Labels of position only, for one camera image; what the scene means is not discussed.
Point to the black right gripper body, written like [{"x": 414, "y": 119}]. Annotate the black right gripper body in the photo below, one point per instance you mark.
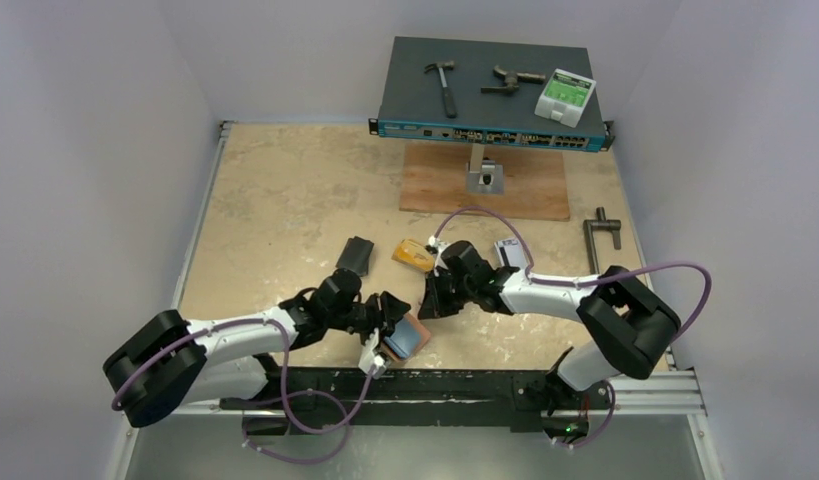
[{"x": 445, "y": 291}]

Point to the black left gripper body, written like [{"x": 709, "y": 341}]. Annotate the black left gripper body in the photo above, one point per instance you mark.
[{"x": 372, "y": 314}]

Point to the pink leather card holder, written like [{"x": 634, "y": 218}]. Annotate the pink leather card holder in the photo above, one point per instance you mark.
[{"x": 408, "y": 338}]

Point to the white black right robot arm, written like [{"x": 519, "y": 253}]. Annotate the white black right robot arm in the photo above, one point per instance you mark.
[{"x": 629, "y": 325}]

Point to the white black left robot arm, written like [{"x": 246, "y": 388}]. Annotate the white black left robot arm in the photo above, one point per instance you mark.
[{"x": 164, "y": 364}]

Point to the white silver card stack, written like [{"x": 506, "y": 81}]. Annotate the white silver card stack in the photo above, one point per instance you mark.
[{"x": 511, "y": 253}]

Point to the brown wooden board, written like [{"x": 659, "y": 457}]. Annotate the brown wooden board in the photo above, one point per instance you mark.
[{"x": 526, "y": 183}]

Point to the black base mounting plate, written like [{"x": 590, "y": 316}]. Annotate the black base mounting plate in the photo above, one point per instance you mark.
[{"x": 523, "y": 401}]

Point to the small claw hammer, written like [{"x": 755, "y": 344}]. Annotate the small claw hammer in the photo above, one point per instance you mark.
[{"x": 448, "y": 100}]

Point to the rusty metal tool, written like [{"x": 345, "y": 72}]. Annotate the rusty metal tool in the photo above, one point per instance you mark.
[{"x": 511, "y": 81}]

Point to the white green electronic box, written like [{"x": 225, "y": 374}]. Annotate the white green electronic box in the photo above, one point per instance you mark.
[{"x": 564, "y": 97}]

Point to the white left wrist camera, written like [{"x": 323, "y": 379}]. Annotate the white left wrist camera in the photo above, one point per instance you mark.
[{"x": 373, "y": 361}]

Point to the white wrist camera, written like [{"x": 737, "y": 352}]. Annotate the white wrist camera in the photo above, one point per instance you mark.
[
  {"x": 435, "y": 246},
  {"x": 373, "y": 361}
]

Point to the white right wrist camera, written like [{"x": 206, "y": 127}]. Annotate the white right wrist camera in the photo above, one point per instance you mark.
[{"x": 435, "y": 246}]

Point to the metal stand bracket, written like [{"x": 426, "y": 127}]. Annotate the metal stand bracket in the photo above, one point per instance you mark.
[{"x": 483, "y": 175}]

